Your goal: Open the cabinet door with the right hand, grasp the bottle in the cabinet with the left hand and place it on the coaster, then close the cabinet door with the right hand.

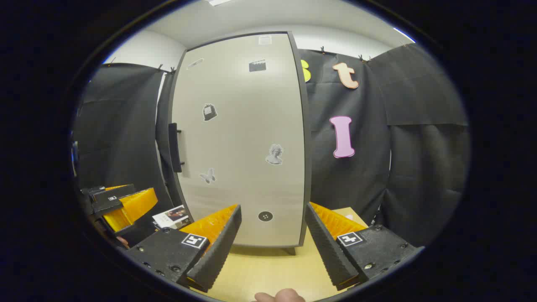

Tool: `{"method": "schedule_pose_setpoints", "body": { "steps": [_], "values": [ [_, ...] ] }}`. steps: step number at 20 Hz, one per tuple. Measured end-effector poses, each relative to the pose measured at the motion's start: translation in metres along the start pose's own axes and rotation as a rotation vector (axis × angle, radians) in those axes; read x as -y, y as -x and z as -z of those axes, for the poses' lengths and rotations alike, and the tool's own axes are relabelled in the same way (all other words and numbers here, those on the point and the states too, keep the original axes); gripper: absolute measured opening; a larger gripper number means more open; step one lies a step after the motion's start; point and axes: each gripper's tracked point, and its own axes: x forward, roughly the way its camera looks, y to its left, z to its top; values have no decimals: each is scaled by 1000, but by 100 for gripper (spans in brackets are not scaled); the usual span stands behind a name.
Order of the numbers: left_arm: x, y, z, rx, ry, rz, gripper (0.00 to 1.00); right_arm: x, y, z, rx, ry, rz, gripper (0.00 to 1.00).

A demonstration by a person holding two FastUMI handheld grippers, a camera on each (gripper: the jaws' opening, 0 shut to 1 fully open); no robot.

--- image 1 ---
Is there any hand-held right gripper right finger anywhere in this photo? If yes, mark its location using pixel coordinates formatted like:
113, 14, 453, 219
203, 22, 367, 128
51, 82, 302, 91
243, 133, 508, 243
305, 202, 424, 291

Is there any white book with portrait cover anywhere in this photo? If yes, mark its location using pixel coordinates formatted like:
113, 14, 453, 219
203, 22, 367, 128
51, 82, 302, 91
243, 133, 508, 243
152, 206, 190, 230

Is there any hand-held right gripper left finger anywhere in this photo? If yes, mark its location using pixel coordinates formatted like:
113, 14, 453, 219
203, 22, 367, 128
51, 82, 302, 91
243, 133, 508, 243
126, 204, 242, 293

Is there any dark grey cabinet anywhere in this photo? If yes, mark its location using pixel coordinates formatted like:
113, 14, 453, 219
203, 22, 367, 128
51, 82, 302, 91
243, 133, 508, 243
168, 30, 313, 256

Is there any black cabinet door handle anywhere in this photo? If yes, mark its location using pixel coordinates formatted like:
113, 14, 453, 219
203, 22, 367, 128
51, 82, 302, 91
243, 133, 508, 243
168, 122, 184, 173

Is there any black backdrop cloth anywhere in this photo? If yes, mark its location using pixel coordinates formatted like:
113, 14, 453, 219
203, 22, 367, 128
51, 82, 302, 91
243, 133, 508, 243
71, 42, 470, 248

